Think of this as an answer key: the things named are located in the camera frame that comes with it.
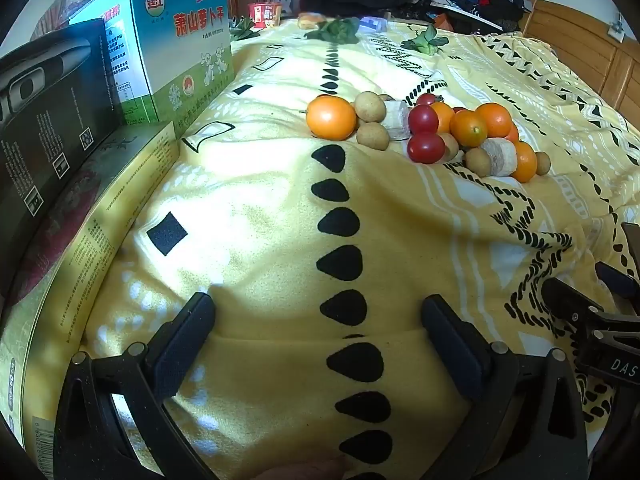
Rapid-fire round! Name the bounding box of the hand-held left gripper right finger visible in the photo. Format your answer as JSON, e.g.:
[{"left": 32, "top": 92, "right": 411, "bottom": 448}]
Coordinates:
[{"left": 421, "top": 294, "right": 588, "bottom": 480}]

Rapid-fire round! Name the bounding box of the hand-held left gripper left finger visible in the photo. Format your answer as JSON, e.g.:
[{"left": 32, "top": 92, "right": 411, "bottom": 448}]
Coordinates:
[{"left": 52, "top": 291, "right": 217, "bottom": 480}]

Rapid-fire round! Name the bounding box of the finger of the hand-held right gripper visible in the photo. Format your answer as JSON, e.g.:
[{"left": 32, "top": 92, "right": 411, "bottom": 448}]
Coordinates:
[
  {"left": 594, "top": 261, "right": 640, "bottom": 306},
  {"left": 540, "top": 276, "right": 608, "bottom": 333}
]

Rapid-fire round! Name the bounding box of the person's left hand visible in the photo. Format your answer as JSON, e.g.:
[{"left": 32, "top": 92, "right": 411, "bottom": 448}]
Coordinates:
[{"left": 257, "top": 455, "right": 347, "bottom": 480}]

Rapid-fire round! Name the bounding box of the flat yellow-green printed box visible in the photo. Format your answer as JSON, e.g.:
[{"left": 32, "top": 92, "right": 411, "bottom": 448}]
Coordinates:
[{"left": 0, "top": 120, "right": 181, "bottom": 461}]

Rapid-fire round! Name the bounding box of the beige cut cane chunk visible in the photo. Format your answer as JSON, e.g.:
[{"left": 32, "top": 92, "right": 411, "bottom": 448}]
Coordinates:
[{"left": 480, "top": 137, "right": 518, "bottom": 177}]

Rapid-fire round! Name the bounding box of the white wrapped block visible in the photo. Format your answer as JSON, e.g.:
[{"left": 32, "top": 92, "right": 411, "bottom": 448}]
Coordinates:
[{"left": 382, "top": 100, "right": 412, "bottom": 142}]

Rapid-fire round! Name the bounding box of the wooden headboard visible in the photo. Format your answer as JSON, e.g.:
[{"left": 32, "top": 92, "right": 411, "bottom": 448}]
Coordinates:
[{"left": 520, "top": 0, "right": 640, "bottom": 126}]

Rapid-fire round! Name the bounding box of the large orange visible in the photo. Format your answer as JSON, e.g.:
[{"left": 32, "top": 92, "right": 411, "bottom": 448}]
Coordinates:
[{"left": 305, "top": 95, "right": 358, "bottom": 141}]

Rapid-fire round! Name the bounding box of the black glossy box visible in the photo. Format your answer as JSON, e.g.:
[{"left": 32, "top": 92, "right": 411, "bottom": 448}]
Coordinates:
[{"left": 0, "top": 17, "right": 126, "bottom": 321}]

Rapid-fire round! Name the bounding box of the large printed cardboard carton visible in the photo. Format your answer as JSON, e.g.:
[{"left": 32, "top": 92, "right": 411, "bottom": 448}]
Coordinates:
[{"left": 69, "top": 0, "right": 236, "bottom": 126}]

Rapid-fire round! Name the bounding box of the green leafy vegetable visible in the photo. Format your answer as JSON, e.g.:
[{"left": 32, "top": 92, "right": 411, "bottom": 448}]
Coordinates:
[
  {"left": 229, "top": 15, "right": 262, "bottom": 41},
  {"left": 400, "top": 25, "right": 453, "bottom": 56},
  {"left": 304, "top": 16, "right": 362, "bottom": 45}
]

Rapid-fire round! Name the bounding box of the red instant noodle cup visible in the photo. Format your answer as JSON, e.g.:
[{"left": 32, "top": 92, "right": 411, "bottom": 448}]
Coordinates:
[{"left": 248, "top": 2, "right": 283, "bottom": 29}]

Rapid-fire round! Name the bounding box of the reddish round object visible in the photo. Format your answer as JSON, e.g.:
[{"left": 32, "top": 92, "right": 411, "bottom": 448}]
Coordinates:
[{"left": 30, "top": 0, "right": 118, "bottom": 43}]

